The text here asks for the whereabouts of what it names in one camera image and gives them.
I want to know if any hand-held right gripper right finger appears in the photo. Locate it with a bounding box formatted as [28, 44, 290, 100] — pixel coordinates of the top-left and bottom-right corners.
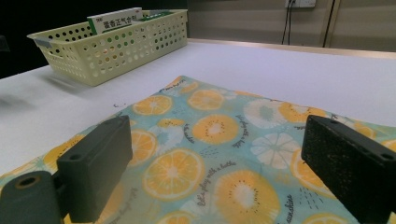
[301, 115, 396, 224]

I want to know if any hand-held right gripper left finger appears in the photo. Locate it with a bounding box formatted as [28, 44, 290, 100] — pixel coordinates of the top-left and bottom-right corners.
[56, 115, 134, 224]

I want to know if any cream perforated plastic basket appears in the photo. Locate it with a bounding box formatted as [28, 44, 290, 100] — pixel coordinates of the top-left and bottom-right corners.
[26, 8, 189, 88]

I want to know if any orange fruit print cloth bag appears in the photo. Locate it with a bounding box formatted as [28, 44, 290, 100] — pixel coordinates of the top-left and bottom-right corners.
[0, 75, 396, 224]

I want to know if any white and green medicine box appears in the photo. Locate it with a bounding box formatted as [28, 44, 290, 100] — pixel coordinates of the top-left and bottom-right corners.
[138, 9, 176, 22]
[86, 7, 144, 35]

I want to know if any black wall cable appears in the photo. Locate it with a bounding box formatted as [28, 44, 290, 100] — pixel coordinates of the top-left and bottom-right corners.
[288, 0, 296, 46]
[281, 0, 291, 45]

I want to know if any white wall socket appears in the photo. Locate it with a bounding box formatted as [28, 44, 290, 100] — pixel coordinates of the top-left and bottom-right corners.
[284, 0, 317, 8]

